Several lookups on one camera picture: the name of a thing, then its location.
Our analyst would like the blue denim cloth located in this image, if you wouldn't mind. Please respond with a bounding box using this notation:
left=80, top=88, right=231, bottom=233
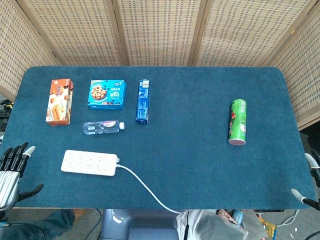
left=0, top=209, right=76, bottom=240

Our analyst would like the dark blue cookie box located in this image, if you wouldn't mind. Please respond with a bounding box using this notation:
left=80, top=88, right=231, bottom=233
left=135, top=79, right=151, bottom=125

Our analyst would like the blue chocolate chip cookie box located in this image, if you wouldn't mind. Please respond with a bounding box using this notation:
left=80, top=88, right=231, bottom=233
left=87, top=79, right=127, bottom=111

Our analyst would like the blue felt table mat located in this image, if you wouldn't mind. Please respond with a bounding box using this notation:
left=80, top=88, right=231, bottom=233
left=4, top=65, right=317, bottom=210

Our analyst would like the green chip can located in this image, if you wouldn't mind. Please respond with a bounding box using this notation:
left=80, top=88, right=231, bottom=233
left=227, top=98, right=248, bottom=147

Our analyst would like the orange wafer roll box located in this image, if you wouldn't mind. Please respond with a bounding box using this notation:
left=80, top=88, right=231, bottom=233
left=45, top=78, right=74, bottom=126

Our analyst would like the white power strip cable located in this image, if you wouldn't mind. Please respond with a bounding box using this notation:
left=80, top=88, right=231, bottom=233
left=116, top=163, right=189, bottom=215

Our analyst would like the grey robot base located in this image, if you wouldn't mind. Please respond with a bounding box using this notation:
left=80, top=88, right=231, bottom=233
left=99, top=208, right=186, bottom=240

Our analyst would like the white power strip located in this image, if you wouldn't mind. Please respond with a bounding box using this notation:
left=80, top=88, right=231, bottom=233
left=60, top=149, right=120, bottom=177

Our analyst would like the woven bamboo folding screen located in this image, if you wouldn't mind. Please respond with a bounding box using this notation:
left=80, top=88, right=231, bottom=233
left=0, top=0, right=320, bottom=131

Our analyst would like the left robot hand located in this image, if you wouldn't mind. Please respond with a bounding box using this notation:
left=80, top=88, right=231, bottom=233
left=0, top=141, right=45, bottom=213

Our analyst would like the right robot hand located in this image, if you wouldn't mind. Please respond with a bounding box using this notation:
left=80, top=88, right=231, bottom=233
left=291, top=152, right=320, bottom=205

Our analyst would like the clear plastic water bottle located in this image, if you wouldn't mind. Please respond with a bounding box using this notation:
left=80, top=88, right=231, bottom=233
left=83, top=119, right=125, bottom=136

